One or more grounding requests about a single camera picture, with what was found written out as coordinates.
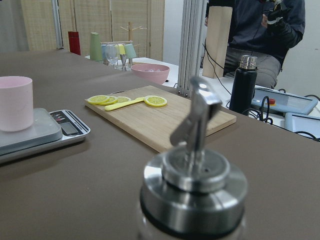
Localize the glass sauce bottle steel spout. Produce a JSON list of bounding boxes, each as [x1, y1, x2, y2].
[[136, 76, 248, 240]]

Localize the pink plastic cup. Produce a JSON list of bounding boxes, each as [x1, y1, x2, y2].
[[0, 76, 34, 132]]

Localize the wooden cup rack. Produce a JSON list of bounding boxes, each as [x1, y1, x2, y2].
[[101, 22, 143, 71]]

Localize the green cup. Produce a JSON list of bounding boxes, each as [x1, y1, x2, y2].
[[89, 32, 103, 62]]

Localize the digital kitchen scale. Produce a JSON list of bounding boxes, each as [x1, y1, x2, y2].
[[0, 108, 91, 164]]

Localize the wooden cutting board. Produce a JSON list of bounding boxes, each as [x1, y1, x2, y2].
[[84, 85, 237, 154]]

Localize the lemon slice right top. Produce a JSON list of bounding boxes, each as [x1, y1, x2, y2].
[[144, 95, 168, 107]]

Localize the lemon slice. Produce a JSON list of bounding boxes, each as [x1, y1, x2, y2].
[[101, 96, 118, 106], [87, 95, 110, 105], [115, 96, 132, 104], [144, 95, 168, 107]]

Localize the lemon slice upper left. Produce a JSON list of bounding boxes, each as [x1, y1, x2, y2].
[[115, 96, 132, 104]]

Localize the pink bowl with ice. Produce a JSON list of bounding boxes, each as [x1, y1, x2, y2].
[[131, 63, 170, 85]]

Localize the lemon slice middle left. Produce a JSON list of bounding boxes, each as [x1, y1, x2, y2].
[[101, 96, 118, 106]]

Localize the yellow plastic knife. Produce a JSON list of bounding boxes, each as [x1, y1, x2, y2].
[[104, 97, 145, 112]]

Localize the lemon slice front left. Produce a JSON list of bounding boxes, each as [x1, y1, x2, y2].
[[87, 95, 110, 105]]

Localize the wine glass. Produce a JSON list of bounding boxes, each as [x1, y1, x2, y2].
[[105, 44, 119, 69]]

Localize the black thermos bottle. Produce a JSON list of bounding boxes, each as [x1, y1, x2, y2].
[[229, 55, 257, 116]]

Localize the red bottle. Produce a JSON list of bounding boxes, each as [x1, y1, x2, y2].
[[68, 31, 81, 55]]

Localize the wooden block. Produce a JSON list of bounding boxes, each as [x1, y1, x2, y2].
[[202, 6, 233, 78]]

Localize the grey teach pendant red button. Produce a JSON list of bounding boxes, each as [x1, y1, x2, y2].
[[251, 87, 318, 115]]

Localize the seated person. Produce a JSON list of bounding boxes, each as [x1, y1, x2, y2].
[[206, 0, 306, 89]]

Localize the aluminium camera mast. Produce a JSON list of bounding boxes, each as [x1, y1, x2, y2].
[[176, 0, 207, 98]]

